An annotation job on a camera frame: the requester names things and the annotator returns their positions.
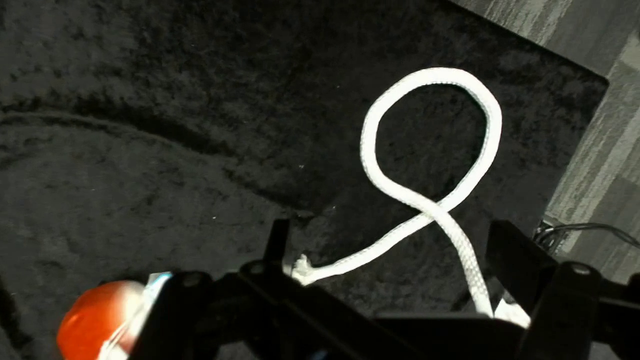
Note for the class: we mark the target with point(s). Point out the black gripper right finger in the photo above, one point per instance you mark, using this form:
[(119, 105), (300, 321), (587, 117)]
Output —
[(512, 261)]

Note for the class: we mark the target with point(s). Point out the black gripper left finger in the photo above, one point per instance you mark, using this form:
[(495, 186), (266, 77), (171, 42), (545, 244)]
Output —
[(279, 242)]

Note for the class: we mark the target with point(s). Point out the black velvet tablecloth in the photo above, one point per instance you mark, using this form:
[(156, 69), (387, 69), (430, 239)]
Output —
[(133, 133)]

